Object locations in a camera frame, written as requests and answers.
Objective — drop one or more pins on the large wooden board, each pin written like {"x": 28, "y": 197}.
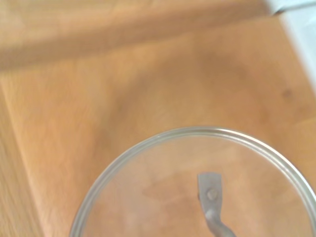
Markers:
{"x": 153, "y": 81}

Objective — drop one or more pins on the white electric stove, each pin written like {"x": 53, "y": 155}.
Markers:
{"x": 300, "y": 32}

